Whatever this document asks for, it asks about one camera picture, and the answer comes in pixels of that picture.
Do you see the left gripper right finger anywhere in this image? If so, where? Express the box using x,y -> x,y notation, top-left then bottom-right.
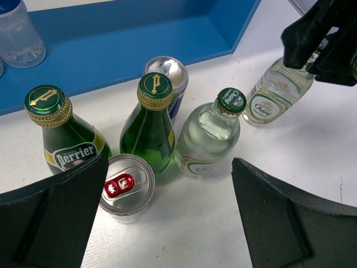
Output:
231,158 -> 356,267

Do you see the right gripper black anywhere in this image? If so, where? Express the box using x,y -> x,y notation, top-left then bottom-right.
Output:
281,1 -> 356,87

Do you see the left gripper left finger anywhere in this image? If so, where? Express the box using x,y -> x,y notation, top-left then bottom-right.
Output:
1,154 -> 109,267

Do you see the clear Chang bottle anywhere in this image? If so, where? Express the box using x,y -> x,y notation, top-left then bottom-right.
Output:
242,39 -> 330,127
173,87 -> 247,176

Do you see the blue and yellow shelf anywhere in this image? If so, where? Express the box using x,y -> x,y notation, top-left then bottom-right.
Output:
1,0 -> 259,114

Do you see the left green Perrier bottle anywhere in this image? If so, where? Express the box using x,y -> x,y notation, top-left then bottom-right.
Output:
24,85 -> 112,175

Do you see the green perrier bottle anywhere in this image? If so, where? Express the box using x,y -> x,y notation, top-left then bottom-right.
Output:
24,85 -> 112,175
118,72 -> 175,175

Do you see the silver can red tab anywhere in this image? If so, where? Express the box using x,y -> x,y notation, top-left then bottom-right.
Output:
99,154 -> 155,224

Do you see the right green Perrier bottle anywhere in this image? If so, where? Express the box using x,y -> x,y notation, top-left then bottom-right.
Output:
118,72 -> 175,175

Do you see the silver blue can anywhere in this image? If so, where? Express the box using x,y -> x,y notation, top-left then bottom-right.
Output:
143,56 -> 189,123

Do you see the left water bottle blue label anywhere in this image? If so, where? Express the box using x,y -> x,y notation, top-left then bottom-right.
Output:
0,59 -> 4,77

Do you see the water bottle blue label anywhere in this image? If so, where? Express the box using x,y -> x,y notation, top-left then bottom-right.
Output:
0,59 -> 4,77
1,0 -> 46,69

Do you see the right water bottle blue label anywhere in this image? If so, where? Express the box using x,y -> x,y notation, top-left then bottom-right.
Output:
1,0 -> 46,69

